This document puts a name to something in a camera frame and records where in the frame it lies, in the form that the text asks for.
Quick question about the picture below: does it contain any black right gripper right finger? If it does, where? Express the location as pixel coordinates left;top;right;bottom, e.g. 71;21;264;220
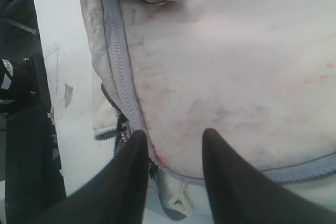
202;128;335;223

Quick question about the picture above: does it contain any white fabric duffel bag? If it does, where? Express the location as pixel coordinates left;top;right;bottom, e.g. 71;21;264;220
80;0;335;218

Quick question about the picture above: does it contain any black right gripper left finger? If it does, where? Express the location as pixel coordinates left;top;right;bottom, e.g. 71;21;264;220
32;130;149;223

